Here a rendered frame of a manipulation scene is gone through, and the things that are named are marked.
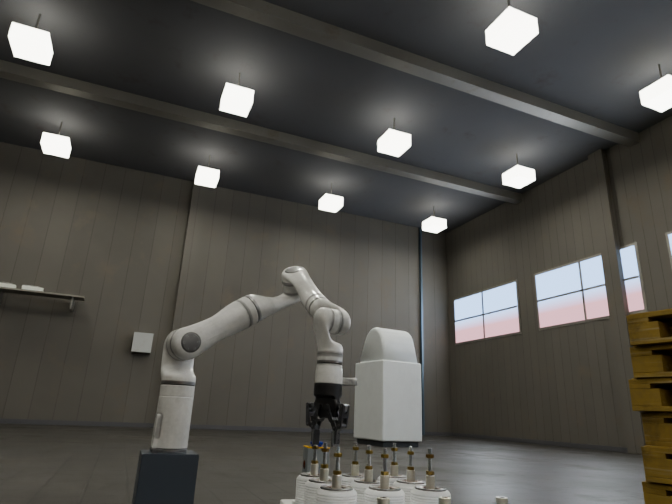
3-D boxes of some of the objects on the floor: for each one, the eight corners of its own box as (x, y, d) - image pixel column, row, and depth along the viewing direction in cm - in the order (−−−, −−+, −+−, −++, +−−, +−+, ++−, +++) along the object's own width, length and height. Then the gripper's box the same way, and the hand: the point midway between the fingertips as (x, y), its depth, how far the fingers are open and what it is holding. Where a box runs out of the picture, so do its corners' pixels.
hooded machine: (424, 447, 697) (422, 328, 750) (379, 447, 667) (381, 323, 721) (393, 443, 768) (393, 335, 821) (351, 442, 738) (354, 330, 792)
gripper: (299, 380, 134) (294, 443, 128) (340, 379, 124) (336, 448, 119) (317, 382, 139) (314, 443, 134) (358, 382, 129) (356, 447, 124)
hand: (325, 440), depth 126 cm, fingers open, 6 cm apart
